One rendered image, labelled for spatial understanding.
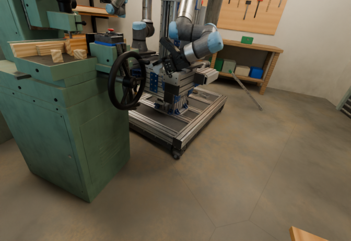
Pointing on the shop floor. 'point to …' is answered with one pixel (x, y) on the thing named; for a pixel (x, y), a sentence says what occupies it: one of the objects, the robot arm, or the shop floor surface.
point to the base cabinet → (70, 139)
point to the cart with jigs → (301, 235)
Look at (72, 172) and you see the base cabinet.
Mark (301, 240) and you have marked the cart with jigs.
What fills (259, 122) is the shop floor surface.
